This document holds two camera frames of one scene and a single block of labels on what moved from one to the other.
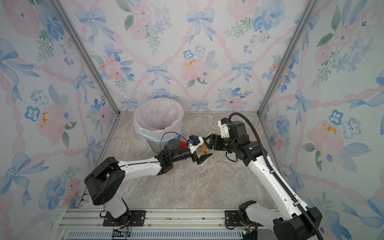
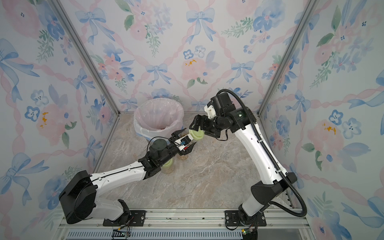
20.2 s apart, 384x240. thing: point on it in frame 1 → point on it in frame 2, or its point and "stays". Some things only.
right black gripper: [212, 140] → [197, 119]
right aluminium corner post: [305, 19] stays
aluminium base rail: [81, 224] stays
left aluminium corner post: [85, 51] stays
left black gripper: [201, 159] → [187, 150]
